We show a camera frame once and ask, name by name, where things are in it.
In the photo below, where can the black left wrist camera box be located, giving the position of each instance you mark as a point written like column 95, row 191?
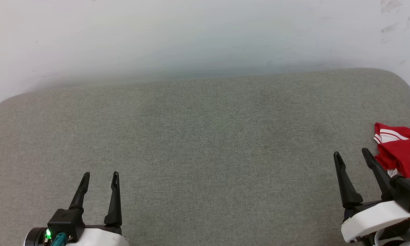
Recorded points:
column 66, row 222

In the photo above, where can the red and white jersey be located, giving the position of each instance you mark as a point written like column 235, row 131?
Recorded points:
column 406, row 153

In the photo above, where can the grey fabric sofa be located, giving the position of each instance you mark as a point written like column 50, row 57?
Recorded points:
column 208, row 136

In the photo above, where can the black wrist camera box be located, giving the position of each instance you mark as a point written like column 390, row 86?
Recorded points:
column 408, row 191
column 66, row 222

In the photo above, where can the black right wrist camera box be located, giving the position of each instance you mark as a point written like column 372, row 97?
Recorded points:
column 408, row 191

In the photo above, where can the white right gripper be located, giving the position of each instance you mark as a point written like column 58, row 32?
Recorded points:
column 376, row 218

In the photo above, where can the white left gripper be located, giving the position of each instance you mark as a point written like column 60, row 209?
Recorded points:
column 99, row 237

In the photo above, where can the teal left camera connector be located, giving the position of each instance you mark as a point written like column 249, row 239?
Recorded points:
column 58, row 240

